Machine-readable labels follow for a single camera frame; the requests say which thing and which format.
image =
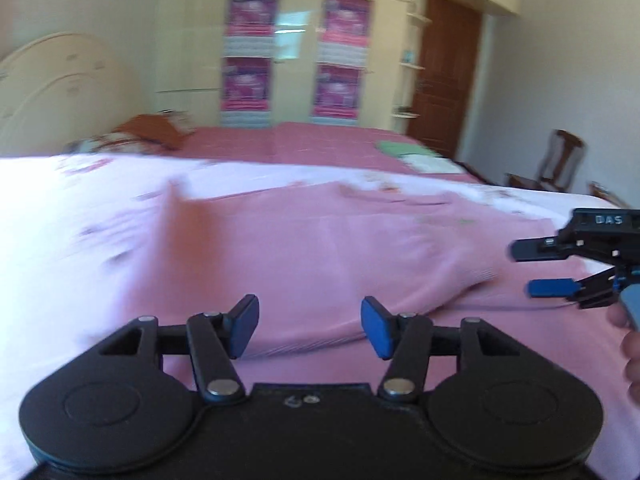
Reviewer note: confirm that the folded white cloth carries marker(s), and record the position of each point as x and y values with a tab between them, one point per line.
430	162

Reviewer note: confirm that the white floral bed sheet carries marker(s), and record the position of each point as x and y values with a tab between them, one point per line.
65	240

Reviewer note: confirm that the cream wardrobe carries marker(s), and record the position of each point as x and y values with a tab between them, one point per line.
195	35

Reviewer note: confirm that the cream corner shelf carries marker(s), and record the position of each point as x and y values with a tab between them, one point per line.
412	65

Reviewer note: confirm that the cream arched headboard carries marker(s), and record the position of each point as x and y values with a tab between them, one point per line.
55	90

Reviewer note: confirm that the pink knit sweater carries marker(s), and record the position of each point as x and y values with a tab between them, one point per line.
310	260

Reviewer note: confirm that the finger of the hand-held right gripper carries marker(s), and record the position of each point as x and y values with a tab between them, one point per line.
550	287
537	250

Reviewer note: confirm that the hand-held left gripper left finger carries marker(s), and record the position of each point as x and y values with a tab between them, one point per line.
245	325

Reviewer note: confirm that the dark wooden furniture edge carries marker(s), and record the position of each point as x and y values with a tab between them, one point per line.
602	192

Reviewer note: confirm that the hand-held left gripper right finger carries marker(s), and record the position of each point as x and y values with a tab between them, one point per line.
376	330

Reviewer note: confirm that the brown wooden door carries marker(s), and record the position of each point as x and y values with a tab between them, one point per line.
442	75

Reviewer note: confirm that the pink wall poster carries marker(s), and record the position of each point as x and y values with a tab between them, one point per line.
346	22
336	91
251	15
246	87

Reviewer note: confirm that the orange pillow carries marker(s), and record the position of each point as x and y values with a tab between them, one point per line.
150	132

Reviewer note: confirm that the brown wooden chair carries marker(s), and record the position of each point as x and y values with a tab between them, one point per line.
557	162

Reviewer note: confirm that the folded green cloth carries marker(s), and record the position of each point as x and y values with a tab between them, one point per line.
400	148

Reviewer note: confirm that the person's right hand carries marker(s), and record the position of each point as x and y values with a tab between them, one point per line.
631	355

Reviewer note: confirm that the pink bed cover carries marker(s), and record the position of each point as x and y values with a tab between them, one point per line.
310	145

